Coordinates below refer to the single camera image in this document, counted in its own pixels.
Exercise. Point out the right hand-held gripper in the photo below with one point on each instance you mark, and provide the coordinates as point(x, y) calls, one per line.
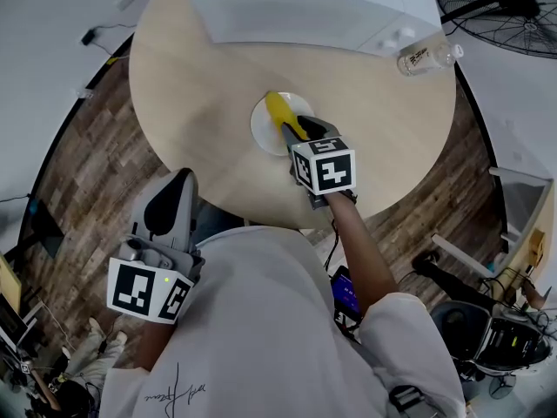
point(333, 172)

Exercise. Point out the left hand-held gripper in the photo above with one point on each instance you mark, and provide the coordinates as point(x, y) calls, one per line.
point(130, 290)

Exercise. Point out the yellow banana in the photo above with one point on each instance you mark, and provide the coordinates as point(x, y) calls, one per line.
point(278, 107)

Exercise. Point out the white round plate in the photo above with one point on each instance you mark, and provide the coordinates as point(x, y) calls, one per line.
point(263, 129)

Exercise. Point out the person's right forearm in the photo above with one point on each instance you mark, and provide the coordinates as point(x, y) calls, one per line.
point(363, 259)

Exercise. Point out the person's left forearm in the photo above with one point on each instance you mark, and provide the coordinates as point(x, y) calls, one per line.
point(154, 344)

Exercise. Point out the person's grey trousers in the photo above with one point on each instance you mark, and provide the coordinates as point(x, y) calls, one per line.
point(217, 224)

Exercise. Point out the white microwave oven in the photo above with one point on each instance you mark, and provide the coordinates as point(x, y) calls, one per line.
point(304, 11)

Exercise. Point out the black flat panel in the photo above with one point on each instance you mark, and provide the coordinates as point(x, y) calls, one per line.
point(45, 229)

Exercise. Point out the labelled clear water bottle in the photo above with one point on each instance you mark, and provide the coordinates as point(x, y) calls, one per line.
point(422, 59)

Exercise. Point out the person's white shirt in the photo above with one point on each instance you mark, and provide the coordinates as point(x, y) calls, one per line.
point(261, 320)

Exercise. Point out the black device with purple screen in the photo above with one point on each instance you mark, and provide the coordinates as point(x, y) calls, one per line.
point(346, 292)

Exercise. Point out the light wooden shelf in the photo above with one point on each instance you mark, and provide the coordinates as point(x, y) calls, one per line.
point(8, 281)

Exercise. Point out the white framed wooden desk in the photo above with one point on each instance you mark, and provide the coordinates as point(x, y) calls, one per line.
point(522, 190)

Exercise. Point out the black standing fan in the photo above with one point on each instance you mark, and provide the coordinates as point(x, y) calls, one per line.
point(500, 11)

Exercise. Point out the grey black equipment case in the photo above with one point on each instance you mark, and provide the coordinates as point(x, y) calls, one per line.
point(505, 342)

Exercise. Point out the black wall power adapter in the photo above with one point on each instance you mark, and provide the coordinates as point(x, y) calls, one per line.
point(88, 37)

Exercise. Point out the white wall socket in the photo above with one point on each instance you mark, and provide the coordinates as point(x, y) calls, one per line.
point(126, 0)

